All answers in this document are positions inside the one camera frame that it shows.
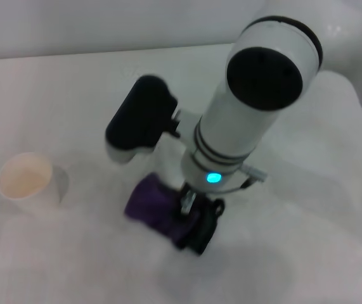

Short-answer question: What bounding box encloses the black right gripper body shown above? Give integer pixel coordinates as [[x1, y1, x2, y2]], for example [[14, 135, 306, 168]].
[[178, 182, 207, 220]]

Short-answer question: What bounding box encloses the purple rag with black edge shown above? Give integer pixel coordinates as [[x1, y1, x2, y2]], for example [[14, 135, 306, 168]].
[[122, 172, 226, 257]]

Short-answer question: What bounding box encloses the white paper cup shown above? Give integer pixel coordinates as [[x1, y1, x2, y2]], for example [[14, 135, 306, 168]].
[[0, 151, 58, 208]]

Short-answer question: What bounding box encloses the thin grey wrist cable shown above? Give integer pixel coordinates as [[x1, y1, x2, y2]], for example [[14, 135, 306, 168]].
[[223, 163, 269, 194]]

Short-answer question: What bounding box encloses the black and white wrist camera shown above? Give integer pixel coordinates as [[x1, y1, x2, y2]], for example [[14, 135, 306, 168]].
[[104, 74, 182, 166]]

